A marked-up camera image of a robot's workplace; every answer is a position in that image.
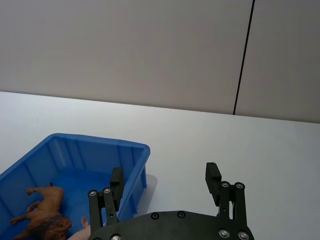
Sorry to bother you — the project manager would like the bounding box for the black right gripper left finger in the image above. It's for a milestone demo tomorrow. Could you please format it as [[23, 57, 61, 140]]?
[[87, 166, 125, 233]]

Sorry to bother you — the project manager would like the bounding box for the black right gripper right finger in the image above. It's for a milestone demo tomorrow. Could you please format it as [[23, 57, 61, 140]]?
[[204, 162, 248, 227]]

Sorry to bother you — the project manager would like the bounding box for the blue plastic bin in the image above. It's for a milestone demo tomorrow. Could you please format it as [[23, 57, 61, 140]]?
[[0, 133, 151, 240]]

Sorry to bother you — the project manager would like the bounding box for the pink toy pig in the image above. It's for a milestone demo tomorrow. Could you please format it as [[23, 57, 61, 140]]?
[[67, 216, 92, 240]]

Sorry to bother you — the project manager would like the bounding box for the brown toy lion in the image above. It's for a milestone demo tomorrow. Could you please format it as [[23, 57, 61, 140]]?
[[11, 183, 73, 240]]

